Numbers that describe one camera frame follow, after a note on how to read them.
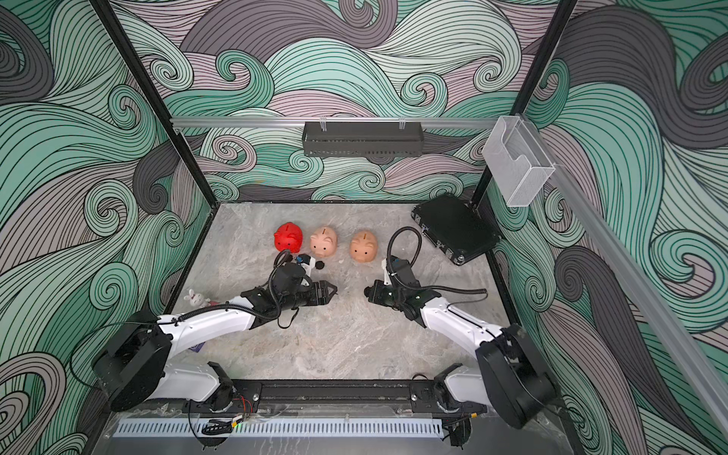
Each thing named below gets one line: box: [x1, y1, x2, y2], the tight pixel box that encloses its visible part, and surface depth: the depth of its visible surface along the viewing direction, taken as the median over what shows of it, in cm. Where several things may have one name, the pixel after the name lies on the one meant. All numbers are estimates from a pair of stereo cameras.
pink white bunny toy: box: [182, 288, 212, 309], surface depth 85 cm
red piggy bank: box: [273, 221, 304, 254], surface depth 100 cm
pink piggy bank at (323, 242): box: [309, 225, 339, 258], surface depth 99 cm
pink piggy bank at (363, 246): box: [349, 229, 379, 264], surface depth 97 cm
